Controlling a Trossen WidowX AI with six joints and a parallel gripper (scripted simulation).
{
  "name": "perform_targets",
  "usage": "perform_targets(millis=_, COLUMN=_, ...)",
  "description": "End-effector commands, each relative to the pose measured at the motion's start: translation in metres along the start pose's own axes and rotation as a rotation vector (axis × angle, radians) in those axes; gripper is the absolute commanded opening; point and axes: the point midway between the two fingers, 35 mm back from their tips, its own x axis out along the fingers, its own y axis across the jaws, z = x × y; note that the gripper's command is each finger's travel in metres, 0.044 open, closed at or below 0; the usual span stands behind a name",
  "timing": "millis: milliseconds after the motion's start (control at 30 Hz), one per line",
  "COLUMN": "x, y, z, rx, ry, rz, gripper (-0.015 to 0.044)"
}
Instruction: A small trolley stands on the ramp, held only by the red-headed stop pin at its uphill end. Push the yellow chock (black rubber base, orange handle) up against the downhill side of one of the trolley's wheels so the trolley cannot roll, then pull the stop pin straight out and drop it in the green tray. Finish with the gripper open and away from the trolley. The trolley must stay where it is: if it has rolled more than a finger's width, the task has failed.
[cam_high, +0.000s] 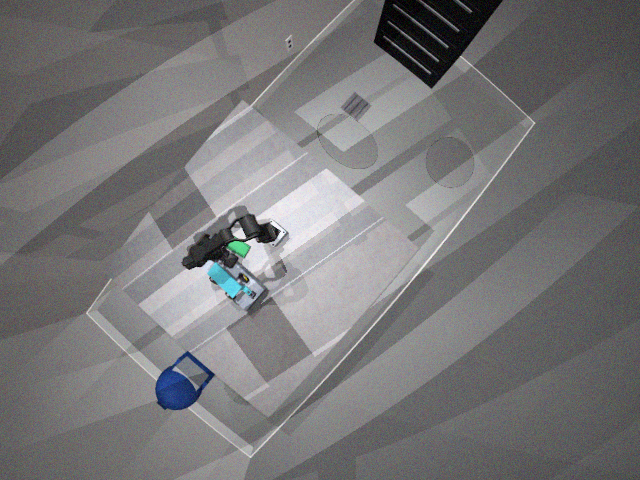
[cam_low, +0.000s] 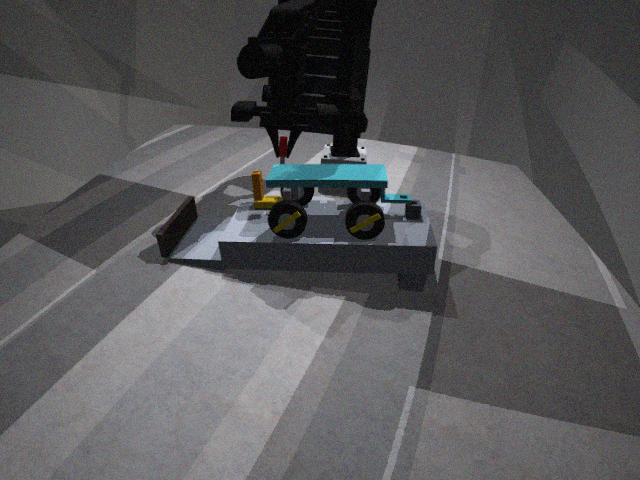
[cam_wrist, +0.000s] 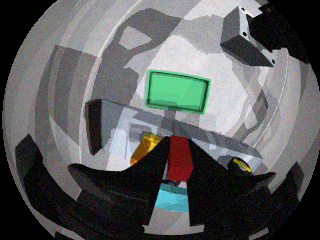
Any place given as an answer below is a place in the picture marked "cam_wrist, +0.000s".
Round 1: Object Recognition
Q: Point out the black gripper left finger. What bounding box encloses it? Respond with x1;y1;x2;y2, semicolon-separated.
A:
68;136;171;225

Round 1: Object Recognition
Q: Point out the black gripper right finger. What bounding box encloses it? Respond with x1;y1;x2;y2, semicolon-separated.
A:
185;139;276;227

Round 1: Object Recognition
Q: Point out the grey ramp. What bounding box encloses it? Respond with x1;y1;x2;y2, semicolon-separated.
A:
85;99;263;176

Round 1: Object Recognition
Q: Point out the red-headed metal pin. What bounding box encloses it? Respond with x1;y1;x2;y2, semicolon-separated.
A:
167;119;193;181

